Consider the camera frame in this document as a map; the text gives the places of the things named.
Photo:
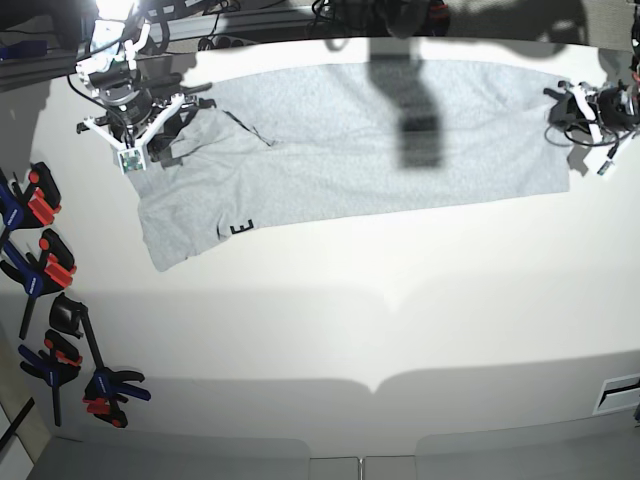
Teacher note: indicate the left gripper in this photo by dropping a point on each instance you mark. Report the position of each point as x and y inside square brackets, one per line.
[604, 120]

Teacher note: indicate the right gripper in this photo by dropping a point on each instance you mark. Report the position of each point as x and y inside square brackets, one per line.
[130, 121]

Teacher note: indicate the grey T-shirt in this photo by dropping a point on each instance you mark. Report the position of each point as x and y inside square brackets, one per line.
[331, 141]

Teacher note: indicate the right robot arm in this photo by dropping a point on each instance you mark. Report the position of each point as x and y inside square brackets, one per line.
[123, 30]

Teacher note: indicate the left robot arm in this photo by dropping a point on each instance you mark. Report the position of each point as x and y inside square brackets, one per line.
[634, 66]

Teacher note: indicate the blue red bar clamp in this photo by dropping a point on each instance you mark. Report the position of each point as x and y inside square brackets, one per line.
[58, 365]
[52, 272]
[107, 389]
[32, 208]

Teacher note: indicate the black strip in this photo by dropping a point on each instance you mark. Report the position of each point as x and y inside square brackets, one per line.
[16, 423]

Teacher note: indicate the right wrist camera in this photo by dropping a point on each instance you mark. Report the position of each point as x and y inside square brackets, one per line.
[132, 159]

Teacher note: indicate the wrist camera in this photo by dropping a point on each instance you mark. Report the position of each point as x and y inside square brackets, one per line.
[132, 159]
[606, 169]

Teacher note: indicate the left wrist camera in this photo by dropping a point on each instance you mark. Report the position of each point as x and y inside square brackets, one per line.
[606, 169]

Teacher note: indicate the aluminium frame rail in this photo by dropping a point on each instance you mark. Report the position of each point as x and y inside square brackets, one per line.
[19, 71]

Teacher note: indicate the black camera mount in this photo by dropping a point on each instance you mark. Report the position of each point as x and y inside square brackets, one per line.
[404, 18]

